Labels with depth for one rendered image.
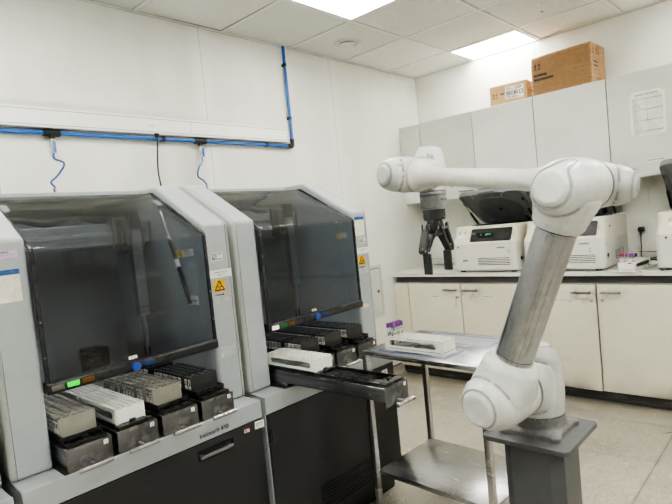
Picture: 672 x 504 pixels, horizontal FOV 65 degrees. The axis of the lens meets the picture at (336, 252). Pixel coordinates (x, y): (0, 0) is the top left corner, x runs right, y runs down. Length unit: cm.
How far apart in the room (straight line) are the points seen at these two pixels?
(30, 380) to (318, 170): 280
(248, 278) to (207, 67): 181
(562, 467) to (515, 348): 44
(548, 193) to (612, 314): 271
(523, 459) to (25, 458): 147
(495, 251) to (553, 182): 291
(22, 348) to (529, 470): 154
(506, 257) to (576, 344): 78
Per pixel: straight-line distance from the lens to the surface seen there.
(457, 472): 250
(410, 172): 165
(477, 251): 427
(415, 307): 465
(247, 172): 365
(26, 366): 183
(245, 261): 218
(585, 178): 133
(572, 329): 406
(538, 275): 141
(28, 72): 313
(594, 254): 395
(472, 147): 459
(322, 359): 214
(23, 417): 185
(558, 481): 179
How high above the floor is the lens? 139
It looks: 3 degrees down
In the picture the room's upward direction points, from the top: 6 degrees counter-clockwise
